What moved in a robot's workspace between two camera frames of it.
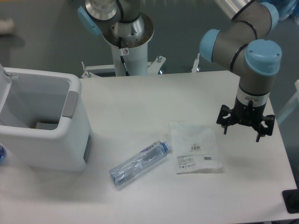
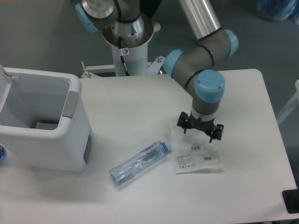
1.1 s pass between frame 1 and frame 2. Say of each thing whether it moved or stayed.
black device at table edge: stayed
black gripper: moved
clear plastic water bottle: stayed
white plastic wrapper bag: stayed
